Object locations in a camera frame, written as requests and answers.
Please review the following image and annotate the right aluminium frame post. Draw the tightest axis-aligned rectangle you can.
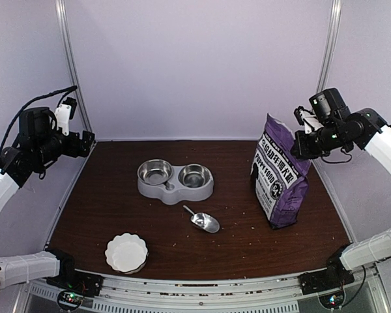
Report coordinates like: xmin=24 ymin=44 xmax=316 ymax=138
xmin=316 ymin=0 xmax=342 ymax=93

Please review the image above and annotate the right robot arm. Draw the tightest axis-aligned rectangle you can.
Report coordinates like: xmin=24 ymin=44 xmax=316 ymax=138
xmin=291 ymin=88 xmax=391 ymax=288

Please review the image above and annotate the steel feeder bowl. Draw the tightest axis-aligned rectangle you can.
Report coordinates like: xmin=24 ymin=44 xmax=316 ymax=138
xmin=137 ymin=159 xmax=173 ymax=185
xmin=178 ymin=164 xmax=212 ymax=188

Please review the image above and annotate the grey double pet feeder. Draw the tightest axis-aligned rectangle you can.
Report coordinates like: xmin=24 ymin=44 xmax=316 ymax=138
xmin=138 ymin=164 xmax=214 ymax=205

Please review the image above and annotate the left aluminium frame post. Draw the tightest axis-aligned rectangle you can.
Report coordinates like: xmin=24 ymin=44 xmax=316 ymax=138
xmin=55 ymin=0 xmax=93 ymax=132

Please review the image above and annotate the front aluminium rail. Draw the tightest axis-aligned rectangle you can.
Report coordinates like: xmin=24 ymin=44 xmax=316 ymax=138
xmin=19 ymin=260 xmax=382 ymax=313

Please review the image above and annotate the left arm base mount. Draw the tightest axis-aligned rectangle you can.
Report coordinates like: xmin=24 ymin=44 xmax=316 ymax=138
xmin=46 ymin=271 xmax=104 ymax=297

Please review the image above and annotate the purple puppy food bag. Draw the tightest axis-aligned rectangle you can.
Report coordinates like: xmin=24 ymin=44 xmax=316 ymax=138
xmin=250 ymin=114 xmax=311 ymax=230

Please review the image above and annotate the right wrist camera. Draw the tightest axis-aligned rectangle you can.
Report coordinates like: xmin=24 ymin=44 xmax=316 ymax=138
xmin=294 ymin=106 xmax=323 ymax=134

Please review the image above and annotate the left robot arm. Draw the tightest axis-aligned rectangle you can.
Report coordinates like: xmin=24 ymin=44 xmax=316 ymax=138
xmin=0 ymin=104 xmax=94 ymax=291

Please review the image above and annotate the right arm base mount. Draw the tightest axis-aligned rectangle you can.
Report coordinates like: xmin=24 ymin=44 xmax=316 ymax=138
xmin=298 ymin=269 xmax=355 ymax=295

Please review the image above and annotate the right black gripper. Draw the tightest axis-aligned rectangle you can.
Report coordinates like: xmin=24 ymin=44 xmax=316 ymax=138
xmin=291 ymin=121 xmax=351 ymax=159

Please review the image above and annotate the right steel feeder bowl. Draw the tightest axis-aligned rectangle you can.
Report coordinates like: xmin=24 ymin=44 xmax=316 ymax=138
xmin=178 ymin=164 xmax=212 ymax=188

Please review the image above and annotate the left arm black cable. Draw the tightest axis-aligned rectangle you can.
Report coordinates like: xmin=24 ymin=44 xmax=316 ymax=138
xmin=0 ymin=85 xmax=78 ymax=183

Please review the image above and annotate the left steel feeder bowl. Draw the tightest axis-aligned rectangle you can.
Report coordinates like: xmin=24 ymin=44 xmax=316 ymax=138
xmin=137 ymin=159 xmax=173 ymax=185

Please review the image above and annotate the left circuit board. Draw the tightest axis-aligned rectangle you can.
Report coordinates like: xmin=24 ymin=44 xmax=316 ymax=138
xmin=57 ymin=290 xmax=85 ymax=310

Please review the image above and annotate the metal food scoop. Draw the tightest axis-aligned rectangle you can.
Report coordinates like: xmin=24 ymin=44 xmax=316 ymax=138
xmin=183 ymin=205 xmax=220 ymax=233

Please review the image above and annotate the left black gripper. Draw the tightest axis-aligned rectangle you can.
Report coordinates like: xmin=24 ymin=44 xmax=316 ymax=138
xmin=33 ymin=130 xmax=94 ymax=166

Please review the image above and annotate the aluminium frame post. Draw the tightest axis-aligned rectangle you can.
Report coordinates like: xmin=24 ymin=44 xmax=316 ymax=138
xmin=316 ymin=0 xmax=342 ymax=93
xmin=55 ymin=0 xmax=93 ymax=132

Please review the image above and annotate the white scalloped ceramic dish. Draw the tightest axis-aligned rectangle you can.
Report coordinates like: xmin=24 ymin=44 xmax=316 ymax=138
xmin=105 ymin=233 xmax=149 ymax=275

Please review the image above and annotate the right circuit board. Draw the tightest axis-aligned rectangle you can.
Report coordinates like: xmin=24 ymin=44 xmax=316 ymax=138
xmin=319 ymin=291 xmax=345 ymax=310

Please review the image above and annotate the circuit board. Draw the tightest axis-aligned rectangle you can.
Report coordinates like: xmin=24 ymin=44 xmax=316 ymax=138
xmin=319 ymin=291 xmax=345 ymax=310
xmin=57 ymin=290 xmax=85 ymax=310

